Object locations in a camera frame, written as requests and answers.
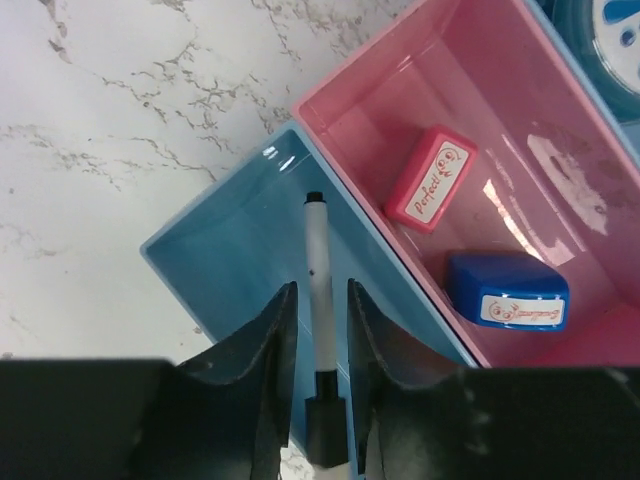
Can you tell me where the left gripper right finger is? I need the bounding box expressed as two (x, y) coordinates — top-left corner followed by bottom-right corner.
(347, 280), (639, 479)

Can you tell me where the pink eraser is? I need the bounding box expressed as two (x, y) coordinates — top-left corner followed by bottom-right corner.
(384, 125), (477, 233)

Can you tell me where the blue eraser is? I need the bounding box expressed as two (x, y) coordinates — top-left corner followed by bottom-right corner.
(445, 251), (570, 331)

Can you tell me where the black-capped white pen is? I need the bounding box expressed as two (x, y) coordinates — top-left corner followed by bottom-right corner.
(304, 191), (350, 479)

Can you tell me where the light blue bin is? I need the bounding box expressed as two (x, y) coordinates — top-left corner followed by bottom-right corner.
(529, 0), (640, 169)
(142, 123), (471, 479)

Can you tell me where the pink bin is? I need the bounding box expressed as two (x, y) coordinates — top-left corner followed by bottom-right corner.
(294, 1), (639, 367)

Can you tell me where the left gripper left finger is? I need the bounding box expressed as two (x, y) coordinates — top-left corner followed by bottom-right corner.
(129, 282), (298, 479)

